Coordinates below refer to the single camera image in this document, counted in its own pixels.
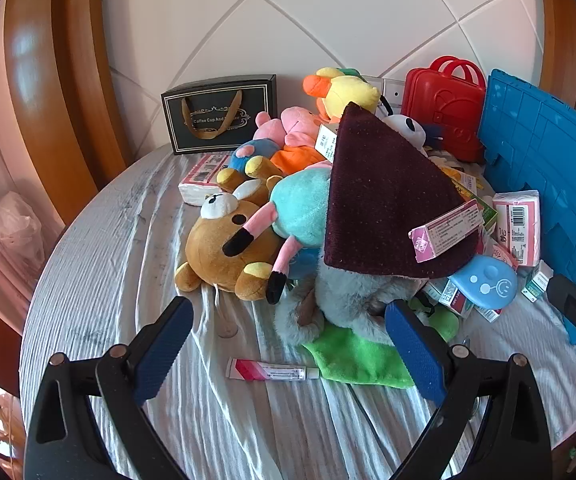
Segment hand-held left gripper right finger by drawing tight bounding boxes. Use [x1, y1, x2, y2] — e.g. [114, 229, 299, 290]
[384, 299, 553, 480]

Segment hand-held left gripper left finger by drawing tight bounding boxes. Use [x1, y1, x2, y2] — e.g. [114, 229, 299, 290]
[24, 296, 195, 480]

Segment grey furry plush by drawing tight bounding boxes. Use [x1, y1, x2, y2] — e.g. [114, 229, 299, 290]
[274, 259, 421, 348]

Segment white cloth-covered round desktop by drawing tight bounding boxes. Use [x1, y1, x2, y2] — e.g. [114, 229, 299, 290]
[18, 147, 576, 480]

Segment light green plush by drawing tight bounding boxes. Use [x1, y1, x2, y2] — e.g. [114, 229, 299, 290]
[408, 296, 461, 343]

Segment flat green cloth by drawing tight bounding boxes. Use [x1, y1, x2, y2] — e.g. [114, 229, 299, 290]
[302, 326, 416, 391]

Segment small white green box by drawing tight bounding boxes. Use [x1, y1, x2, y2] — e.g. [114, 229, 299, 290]
[522, 259, 554, 304]

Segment blue flat foam toy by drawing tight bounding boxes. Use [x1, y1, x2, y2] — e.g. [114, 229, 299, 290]
[449, 254, 518, 309]

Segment brown bear plush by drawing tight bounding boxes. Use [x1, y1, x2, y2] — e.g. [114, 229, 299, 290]
[174, 155, 289, 304]

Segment pink white ointment tube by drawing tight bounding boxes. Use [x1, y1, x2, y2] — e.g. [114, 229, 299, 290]
[225, 357, 321, 383]

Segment pink medicine box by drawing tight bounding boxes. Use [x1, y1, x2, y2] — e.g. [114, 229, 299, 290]
[409, 199, 486, 264]

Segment pink tissue pack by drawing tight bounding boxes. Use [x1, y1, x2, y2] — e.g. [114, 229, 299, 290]
[492, 190, 542, 267]
[178, 152, 233, 207]

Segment white green medicine box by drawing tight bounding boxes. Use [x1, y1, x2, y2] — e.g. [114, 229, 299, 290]
[478, 194, 499, 235]

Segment maroon triangular cloth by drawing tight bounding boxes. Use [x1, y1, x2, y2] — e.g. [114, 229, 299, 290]
[324, 101, 481, 279]

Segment pink pig plush teal clothes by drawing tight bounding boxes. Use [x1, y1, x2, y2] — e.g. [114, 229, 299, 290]
[222, 165, 333, 306]

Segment blue plastic crate panel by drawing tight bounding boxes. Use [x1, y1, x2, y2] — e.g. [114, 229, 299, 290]
[478, 69, 576, 306]

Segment white plastic bag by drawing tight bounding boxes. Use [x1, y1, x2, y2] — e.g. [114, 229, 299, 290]
[0, 191, 46, 261]

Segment white dog plush black ears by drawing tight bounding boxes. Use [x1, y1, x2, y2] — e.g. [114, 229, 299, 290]
[378, 94, 441, 153]

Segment pink pig plush blue clothes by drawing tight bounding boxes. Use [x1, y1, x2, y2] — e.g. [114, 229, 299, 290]
[228, 110, 289, 175]

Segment red toy suitcase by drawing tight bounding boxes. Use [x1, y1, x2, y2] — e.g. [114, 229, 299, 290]
[401, 56, 487, 163]

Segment pink pig plush orange dress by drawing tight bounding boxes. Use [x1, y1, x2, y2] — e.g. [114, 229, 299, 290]
[272, 105, 343, 177]

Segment black gift bag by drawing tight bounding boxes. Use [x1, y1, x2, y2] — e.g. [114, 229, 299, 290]
[161, 74, 277, 156]

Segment yellow duck plush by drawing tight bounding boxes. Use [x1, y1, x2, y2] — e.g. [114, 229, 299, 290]
[302, 66, 383, 120]

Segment white wall socket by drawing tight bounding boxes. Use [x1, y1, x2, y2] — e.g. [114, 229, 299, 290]
[363, 76, 409, 103]

